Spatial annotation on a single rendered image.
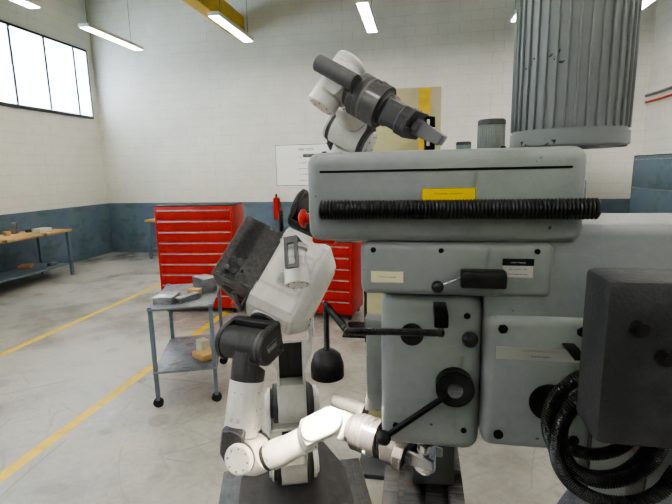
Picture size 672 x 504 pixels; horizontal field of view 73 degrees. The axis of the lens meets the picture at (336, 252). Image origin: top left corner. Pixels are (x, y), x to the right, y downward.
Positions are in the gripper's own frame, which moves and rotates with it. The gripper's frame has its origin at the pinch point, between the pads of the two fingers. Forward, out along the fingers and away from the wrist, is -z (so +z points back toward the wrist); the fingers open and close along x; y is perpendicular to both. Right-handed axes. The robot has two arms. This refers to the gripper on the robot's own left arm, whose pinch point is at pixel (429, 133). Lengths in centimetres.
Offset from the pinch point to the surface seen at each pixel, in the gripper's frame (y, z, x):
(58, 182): -486, 795, -511
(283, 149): -238, 489, -779
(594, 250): -3.3, -35.9, 2.9
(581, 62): 21.2, -17.1, 2.3
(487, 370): -30.6, -33.6, 8.1
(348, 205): -15.2, 1.1, 19.5
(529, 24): 23.6, -6.1, 0.0
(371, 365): -46.7, -15.1, 5.2
